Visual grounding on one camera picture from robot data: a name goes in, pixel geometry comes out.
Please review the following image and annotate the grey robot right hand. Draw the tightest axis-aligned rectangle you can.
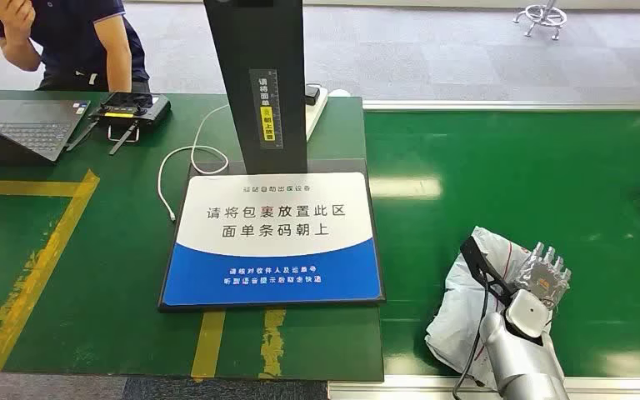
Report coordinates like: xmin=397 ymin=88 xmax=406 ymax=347
xmin=514 ymin=242 xmax=573 ymax=310

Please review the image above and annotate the person's right hand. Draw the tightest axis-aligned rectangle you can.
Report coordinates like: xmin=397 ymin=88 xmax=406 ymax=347
xmin=0 ymin=0 xmax=38 ymax=35

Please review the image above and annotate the grey package with red line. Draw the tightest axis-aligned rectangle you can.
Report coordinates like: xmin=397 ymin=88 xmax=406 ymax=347
xmin=424 ymin=225 xmax=554 ymax=391

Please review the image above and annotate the green conveyor belt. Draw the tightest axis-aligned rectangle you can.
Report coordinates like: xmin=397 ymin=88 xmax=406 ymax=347
xmin=362 ymin=110 xmax=640 ymax=380

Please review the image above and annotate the person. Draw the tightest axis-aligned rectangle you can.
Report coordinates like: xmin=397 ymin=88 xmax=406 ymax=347
xmin=0 ymin=0 xmax=151 ymax=94

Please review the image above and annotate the dark grey laptop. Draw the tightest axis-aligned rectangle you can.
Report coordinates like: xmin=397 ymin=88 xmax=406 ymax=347
xmin=0 ymin=97 xmax=92 ymax=167

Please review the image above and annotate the black controller with antennas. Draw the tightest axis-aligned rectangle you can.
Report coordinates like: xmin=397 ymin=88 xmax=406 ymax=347
xmin=66 ymin=92 xmax=172 ymax=157

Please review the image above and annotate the black scanner column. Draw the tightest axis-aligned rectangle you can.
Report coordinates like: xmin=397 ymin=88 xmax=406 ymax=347
xmin=203 ymin=0 xmax=309 ymax=175

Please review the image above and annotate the chrome stool base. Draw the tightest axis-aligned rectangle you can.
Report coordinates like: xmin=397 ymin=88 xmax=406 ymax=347
xmin=512 ymin=0 xmax=569 ymax=42

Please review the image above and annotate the black yellow label strip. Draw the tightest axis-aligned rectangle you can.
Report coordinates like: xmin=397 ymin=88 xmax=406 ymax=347
xmin=249 ymin=68 xmax=285 ymax=150

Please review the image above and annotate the white power strip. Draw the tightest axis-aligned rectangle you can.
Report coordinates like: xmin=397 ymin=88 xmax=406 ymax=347
xmin=304 ymin=85 xmax=331 ymax=140

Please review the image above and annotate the blue white instruction sign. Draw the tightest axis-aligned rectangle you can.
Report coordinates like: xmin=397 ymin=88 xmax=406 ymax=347
xmin=162 ymin=172 xmax=383 ymax=307

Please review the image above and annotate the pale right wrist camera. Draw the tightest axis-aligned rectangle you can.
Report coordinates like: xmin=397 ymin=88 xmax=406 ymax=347
xmin=504 ymin=289 xmax=553 ymax=339

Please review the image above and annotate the black wrist bracket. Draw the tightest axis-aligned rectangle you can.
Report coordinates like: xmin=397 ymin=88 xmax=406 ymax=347
xmin=459 ymin=236 xmax=515 ymax=306

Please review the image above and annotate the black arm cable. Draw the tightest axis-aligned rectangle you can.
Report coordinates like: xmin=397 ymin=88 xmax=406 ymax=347
xmin=452 ymin=278 xmax=491 ymax=400

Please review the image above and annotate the aluminium conveyor rail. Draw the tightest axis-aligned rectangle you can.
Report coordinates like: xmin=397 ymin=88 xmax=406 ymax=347
xmin=362 ymin=99 xmax=640 ymax=113

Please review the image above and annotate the white cable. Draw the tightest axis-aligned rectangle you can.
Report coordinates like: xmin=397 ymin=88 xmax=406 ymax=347
xmin=157 ymin=103 xmax=232 ymax=223

